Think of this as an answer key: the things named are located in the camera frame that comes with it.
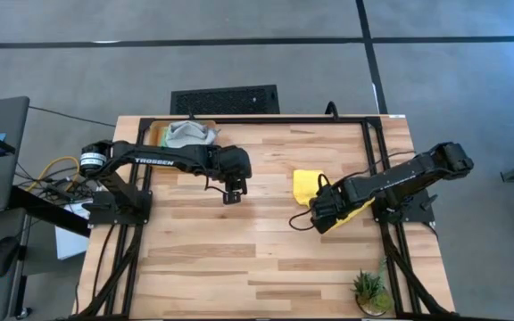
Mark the yellow microfiber towel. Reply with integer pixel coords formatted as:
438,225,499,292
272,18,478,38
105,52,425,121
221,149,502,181
292,169,377,232

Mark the grey microfiber towel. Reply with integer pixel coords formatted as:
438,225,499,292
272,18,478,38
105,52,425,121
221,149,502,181
163,119,221,150

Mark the black perforated computer tower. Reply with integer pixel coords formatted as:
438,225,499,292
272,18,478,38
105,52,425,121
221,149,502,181
170,84,281,116

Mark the orange plastic tray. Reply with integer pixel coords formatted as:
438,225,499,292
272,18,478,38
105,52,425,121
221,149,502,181
146,119,219,149

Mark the small potted succulent plant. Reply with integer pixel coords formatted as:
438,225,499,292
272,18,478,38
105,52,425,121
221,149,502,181
352,257,395,318

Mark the white box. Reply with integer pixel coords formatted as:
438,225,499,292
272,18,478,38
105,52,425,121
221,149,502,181
54,199,92,261

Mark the black computer mouse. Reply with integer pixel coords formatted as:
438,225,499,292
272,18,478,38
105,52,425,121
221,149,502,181
0,235,21,281

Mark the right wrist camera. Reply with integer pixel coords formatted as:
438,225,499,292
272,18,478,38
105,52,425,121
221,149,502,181
315,213,345,235

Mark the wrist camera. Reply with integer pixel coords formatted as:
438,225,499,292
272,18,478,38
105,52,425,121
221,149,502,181
221,190,244,206
315,213,345,235

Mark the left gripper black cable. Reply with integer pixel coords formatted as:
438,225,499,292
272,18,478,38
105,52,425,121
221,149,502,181
203,170,230,196

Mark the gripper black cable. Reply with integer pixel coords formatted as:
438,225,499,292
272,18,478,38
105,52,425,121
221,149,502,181
203,170,230,196
288,172,332,232

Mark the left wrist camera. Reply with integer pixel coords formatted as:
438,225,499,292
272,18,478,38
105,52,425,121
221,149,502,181
221,190,244,206

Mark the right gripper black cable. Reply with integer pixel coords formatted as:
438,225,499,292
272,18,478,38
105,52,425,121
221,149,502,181
288,172,332,232

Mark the black aluminium table frame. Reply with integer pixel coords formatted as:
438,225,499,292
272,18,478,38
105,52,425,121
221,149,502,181
70,114,460,321

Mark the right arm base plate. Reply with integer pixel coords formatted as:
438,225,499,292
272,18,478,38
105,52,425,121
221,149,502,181
371,186,437,225

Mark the black clamp handle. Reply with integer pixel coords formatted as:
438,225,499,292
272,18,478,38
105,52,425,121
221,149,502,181
324,100,341,121

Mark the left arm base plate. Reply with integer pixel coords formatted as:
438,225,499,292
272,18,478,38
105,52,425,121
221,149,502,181
87,189,153,226

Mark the black floor cable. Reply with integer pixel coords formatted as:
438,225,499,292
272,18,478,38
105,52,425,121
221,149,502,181
28,104,118,128

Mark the yellow cable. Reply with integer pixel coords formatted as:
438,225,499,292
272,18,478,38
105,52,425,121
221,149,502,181
25,155,83,193

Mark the black cable bundle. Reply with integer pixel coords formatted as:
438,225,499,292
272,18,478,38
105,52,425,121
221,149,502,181
14,162,95,204

